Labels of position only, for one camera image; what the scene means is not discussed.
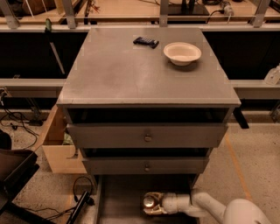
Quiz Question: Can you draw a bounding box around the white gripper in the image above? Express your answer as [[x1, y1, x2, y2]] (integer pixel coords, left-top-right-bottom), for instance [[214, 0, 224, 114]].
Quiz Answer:
[[143, 192, 179, 215]]

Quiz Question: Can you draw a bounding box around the red coke can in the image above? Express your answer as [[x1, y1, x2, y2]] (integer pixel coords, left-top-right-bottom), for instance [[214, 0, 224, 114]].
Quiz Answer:
[[143, 196, 157, 208]]

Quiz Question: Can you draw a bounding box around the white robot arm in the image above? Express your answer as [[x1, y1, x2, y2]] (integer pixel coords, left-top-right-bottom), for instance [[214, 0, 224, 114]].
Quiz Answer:
[[143, 189, 272, 224]]

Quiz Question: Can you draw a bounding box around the open grey bottom drawer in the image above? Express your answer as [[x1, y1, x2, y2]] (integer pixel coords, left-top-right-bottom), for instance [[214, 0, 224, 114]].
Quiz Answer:
[[94, 174, 200, 224]]

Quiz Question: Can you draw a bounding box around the grey middle drawer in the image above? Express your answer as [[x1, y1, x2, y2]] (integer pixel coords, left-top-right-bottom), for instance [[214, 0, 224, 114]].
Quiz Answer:
[[83, 157, 209, 175]]

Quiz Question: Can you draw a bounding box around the grey top drawer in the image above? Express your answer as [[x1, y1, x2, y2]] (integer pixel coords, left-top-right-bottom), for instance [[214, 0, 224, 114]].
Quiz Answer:
[[67, 123, 228, 148]]

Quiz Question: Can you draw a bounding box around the grey drawer cabinet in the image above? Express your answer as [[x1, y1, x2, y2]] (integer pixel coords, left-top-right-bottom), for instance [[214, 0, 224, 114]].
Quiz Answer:
[[56, 27, 242, 176]]

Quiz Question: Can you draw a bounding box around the black bar on floor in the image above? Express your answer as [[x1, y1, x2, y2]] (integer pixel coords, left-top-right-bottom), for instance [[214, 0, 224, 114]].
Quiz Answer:
[[66, 191, 95, 224]]

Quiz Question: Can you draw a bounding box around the black chair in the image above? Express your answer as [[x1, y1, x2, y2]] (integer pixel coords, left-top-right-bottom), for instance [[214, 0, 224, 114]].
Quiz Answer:
[[0, 130, 54, 224]]

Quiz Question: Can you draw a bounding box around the white paper bowl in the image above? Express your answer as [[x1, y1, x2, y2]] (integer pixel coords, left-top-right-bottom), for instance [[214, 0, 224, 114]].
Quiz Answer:
[[164, 42, 202, 66]]

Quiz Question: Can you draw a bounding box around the dark blue snack bag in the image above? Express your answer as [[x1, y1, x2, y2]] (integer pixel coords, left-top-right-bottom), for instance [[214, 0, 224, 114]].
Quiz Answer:
[[133, 37, 159, 49]]

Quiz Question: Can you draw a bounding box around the black floor cable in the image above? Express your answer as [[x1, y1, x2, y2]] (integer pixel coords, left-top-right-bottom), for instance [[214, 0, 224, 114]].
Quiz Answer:
[[0, 87, 40, 151]]

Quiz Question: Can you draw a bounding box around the green handled tool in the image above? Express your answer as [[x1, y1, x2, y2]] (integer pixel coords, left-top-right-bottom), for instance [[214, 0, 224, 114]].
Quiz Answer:
[[45, 18, 65, 74]]

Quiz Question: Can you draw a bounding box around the metal railing frame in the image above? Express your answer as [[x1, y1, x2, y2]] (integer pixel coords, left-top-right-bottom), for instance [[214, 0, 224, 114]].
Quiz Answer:
[[0, 0, 280, 32]]

